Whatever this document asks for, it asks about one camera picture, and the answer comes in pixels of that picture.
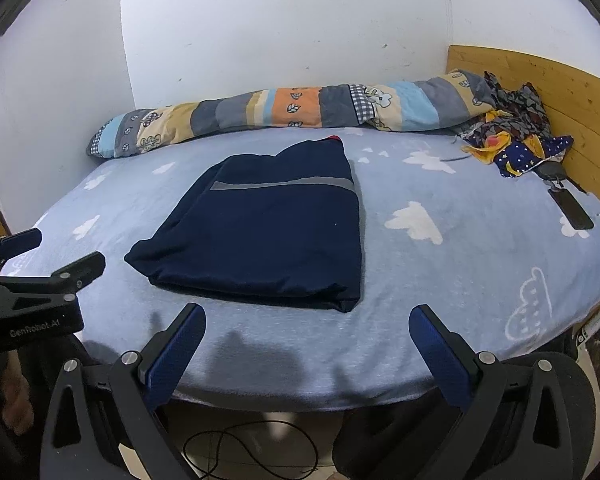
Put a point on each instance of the wooden headboard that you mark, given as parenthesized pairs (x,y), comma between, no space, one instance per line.
(580,110)

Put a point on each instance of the black office chair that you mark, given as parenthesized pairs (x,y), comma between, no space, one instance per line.
(380,445)

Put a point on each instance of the black phone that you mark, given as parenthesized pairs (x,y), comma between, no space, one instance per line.
(572,210)

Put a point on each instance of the dark patterned cloth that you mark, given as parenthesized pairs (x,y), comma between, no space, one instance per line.
(517,110)

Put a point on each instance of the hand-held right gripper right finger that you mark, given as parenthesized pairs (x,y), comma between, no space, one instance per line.
(440,357)

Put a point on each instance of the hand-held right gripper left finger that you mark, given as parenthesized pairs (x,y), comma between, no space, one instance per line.
(175,357)

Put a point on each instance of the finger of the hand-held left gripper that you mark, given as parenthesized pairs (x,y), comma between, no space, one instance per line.
(82,270)
(22,242)

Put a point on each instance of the navy jacket with red collar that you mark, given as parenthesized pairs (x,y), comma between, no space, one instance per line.
(260,230)

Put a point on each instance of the person's left hand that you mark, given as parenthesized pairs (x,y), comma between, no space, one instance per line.
(17,395)

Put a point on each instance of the bunch of keys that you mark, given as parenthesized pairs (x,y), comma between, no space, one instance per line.
(550,172)

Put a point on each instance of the rolled patchwork quilt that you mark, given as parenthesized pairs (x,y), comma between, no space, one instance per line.
(230,112)

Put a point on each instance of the light blue cloud bed sheet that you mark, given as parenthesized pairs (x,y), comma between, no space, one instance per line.
(455,270)

